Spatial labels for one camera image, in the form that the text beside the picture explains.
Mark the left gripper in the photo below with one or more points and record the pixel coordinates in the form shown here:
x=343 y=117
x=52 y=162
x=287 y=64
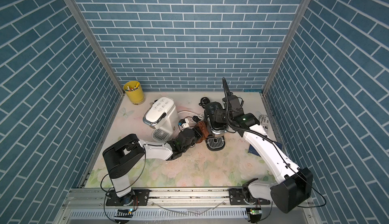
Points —
x=196 y=133

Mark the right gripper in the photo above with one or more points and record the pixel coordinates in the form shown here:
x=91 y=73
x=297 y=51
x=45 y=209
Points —
x=218 y=113

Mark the brown cloth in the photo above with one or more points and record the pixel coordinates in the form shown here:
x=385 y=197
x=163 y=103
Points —
x=201 y=127

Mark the black coffee machine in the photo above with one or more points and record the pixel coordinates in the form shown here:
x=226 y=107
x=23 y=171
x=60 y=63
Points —
x=215 y=140

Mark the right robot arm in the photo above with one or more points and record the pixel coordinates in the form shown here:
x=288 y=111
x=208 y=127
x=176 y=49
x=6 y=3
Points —
x=293 y=184

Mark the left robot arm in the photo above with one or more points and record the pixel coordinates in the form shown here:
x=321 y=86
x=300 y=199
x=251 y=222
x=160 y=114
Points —
x=122 y=156

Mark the white coffee machine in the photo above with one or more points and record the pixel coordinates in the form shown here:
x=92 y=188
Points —
x=163 y=117

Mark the yellow pen cup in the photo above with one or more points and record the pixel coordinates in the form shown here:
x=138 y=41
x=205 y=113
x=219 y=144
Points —
x=134 y=92

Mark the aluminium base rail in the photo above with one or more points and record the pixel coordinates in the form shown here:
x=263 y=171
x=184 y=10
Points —
x=219 y=205

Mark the right metal corner post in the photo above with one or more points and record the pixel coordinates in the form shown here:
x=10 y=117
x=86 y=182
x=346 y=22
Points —
x=286 y=43

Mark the metal corner post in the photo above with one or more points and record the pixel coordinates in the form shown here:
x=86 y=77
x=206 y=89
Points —
x=81 y=21
x=286 y=43

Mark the left metal corner post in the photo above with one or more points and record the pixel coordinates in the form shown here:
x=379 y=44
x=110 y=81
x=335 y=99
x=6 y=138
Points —
x=81 y=21

